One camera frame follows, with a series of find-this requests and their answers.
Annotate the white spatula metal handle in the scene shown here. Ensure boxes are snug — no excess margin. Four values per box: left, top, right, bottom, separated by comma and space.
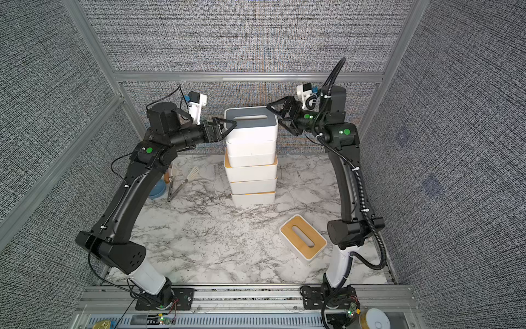
171, 167, 199, 201

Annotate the blue bowl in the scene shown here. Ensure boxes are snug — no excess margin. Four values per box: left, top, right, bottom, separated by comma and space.
149, 180, 167, 200

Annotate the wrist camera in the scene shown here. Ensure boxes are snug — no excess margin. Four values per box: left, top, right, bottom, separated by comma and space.
184, 91, 208, 125
296, 83, 319, 110

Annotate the bamboo lid tissue box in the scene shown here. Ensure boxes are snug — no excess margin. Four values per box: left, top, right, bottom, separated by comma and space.
224, 151, 278, 182
226, 152, 276, 167
231, 191, 275, 207
279, 214, 327, 264

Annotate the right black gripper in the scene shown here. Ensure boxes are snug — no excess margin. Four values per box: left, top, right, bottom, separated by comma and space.
271, 99, 333, 138

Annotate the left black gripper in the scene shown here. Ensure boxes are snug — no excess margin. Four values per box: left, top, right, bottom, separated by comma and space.
168, 118, 236, 153

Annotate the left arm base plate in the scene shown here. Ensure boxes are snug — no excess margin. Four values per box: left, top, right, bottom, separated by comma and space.
135, 288, 195, 312

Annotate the brass round object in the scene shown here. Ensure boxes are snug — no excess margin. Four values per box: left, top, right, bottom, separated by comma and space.
93, 319, 115, 329

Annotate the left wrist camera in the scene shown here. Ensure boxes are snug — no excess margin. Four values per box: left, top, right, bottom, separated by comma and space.
184, 91, 208, 125

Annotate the yellow lid tissue box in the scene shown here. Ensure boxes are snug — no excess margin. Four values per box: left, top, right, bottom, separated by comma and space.
230, 178, 278, 195

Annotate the aluminium front rail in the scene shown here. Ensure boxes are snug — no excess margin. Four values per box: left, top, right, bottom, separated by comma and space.
67, 284, 428, 328

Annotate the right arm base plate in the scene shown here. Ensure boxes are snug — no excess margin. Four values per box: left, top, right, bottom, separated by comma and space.
299, 285, 360, 310

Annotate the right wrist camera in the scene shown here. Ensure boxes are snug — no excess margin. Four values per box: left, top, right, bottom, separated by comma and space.
296, 83, 319, 110

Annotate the grey lid tissue box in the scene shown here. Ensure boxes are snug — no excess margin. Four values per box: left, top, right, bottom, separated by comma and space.
226, 140, 277, 157
224, 106, 278, 144

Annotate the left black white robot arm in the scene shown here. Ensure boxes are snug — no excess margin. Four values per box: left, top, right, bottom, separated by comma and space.
75, 102, 237, 310

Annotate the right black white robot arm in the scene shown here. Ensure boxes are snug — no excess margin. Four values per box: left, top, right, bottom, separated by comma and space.
267, 86, 387, 309

